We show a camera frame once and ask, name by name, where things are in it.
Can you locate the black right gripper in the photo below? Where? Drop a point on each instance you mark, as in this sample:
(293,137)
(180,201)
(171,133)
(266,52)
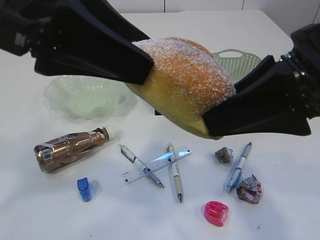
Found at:
(277,96)

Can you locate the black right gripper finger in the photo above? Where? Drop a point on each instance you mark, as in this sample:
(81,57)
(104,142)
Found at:
(90,38)

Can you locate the grey paper ball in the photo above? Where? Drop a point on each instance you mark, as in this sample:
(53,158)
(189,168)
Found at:
(224,155)

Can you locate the sugared bread loaf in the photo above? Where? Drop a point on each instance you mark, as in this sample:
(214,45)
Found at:
(186,81)

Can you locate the pink paper ball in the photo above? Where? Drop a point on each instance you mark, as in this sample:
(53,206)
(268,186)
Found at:
(249,190)

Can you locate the brown plastic drink bottle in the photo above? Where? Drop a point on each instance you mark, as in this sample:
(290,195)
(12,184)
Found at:
(67,149)

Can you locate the green plastic woven basket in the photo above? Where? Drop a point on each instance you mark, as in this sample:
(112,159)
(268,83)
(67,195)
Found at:
(236,63)

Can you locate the green wavy glass plate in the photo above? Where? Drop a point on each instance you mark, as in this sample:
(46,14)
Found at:
(84,97)

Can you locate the light blue click pen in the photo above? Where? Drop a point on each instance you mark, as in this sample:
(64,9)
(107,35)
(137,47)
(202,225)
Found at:
(236,174)

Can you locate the black mesh pen holder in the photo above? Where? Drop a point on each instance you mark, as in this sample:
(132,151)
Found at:
(157,113)

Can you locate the cream white click pen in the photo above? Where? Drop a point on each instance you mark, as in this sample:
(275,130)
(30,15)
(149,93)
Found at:
(175,172)

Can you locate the pink pencil sharpener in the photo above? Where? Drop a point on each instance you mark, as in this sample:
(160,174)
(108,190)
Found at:
(215,211)

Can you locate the white grey click pen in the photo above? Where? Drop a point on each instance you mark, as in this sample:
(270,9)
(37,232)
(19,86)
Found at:
(141,170)

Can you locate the blue pencil sharpener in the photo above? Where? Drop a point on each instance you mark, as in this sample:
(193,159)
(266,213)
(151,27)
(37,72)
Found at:
(84,189)

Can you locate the clear plastic ruler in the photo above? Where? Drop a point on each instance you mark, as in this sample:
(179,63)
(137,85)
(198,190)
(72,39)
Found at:
(164,160)

